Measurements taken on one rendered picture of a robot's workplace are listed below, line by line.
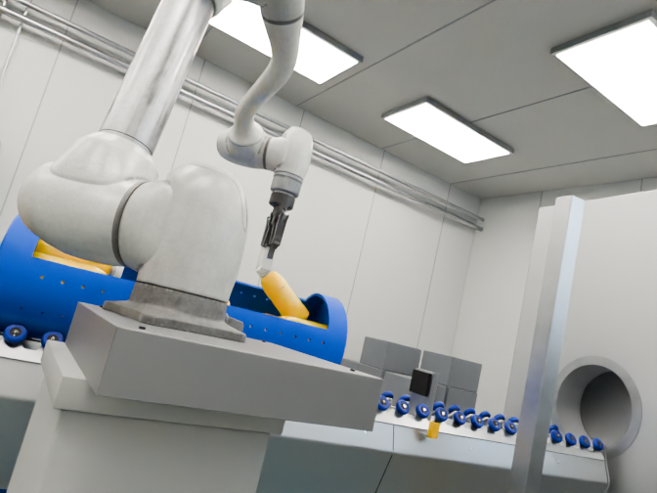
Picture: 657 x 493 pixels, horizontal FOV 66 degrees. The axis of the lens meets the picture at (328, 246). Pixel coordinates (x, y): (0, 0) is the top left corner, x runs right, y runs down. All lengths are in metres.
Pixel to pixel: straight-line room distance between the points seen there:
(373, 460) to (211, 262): 0.93
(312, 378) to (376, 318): 5.33
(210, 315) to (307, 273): 4.66
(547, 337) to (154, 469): 1.17
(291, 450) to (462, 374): 3.42
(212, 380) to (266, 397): 0.08
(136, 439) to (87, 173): 0.43
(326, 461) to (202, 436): 0.77
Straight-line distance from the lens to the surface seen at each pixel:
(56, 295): 1.27
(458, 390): 4.72
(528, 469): 1.62
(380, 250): 6.03
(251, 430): 0.79
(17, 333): 1.31
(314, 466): 1.51
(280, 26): 1.23
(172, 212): 0.83
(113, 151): 0.94
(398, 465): 1.63
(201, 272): 0.81
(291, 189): 1.49
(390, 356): 4.67
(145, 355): 0.62
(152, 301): 0.82
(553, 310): 1.62
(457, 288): 6.90
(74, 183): 0.93
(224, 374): 0.65
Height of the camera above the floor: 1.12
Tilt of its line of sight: 10 degrees up
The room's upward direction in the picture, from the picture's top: 14 degrees clockwise
